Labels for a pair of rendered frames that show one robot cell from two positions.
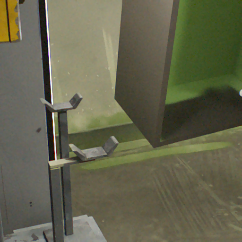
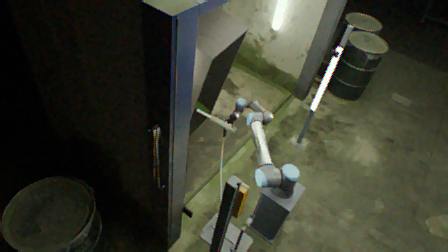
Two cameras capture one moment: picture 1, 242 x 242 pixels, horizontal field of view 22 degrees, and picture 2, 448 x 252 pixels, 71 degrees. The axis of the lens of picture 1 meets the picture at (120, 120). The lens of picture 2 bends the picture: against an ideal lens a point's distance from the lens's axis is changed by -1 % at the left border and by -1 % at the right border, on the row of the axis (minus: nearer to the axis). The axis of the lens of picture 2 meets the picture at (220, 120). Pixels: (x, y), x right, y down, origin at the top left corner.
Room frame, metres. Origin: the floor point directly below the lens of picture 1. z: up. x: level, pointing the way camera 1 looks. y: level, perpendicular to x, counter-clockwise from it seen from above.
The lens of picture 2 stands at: (0.34, 0.92, 2.90)
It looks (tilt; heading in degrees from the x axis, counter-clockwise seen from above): 44 degrees down; 319
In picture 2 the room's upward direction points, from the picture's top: 10 degrees clockwise
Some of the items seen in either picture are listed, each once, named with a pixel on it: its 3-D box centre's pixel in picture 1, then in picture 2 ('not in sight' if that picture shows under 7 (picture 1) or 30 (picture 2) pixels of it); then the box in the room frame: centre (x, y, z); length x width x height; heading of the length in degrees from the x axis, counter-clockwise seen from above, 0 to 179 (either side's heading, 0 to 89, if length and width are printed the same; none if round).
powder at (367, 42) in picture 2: not in sight; (367, 42); (2.30, -3.18, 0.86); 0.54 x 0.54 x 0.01
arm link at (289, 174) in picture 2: not in sight; (287, 176); (1.16, -0.61, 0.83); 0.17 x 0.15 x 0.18; 64
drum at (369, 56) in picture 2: not in sight; (354, 67); (2.30, -3.17, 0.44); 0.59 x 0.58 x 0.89; 125
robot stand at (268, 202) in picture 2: not in sight; (273, 208); (1.16, -0.61, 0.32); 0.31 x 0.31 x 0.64; 20
